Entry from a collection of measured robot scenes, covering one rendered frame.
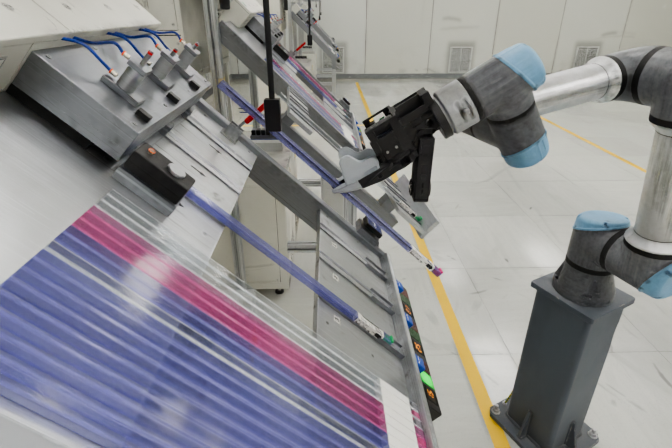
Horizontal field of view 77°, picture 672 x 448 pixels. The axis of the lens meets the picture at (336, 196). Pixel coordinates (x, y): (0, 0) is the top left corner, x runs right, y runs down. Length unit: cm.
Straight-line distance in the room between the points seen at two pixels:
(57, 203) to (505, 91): 58
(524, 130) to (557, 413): 99
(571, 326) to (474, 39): 769
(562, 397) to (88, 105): 134
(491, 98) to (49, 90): 57
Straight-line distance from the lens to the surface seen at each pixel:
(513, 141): 73
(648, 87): 103
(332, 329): 64
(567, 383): 143
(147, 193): 55
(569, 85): 95
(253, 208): 182
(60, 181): 52
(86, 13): 70
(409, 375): 73
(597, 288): 129
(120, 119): 55
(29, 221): 46
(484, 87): 66
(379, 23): 831
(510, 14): 891
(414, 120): 67
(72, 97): 57
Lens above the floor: 126
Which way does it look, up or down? 24 degrees down
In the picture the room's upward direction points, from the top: straight up
